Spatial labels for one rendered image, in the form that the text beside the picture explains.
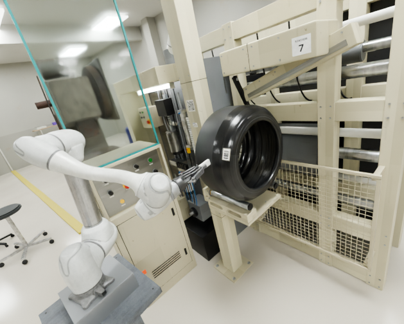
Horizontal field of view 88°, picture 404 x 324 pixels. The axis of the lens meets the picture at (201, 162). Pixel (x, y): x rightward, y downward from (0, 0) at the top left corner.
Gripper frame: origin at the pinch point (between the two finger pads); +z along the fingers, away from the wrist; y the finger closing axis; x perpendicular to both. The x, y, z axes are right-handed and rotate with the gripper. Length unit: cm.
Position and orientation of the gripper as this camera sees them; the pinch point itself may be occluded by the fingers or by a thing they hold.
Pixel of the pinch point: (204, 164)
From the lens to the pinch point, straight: 110.5
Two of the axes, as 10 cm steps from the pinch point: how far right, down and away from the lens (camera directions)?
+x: 3.1, 8.4, 4.4
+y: -6.4, -1.6, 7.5
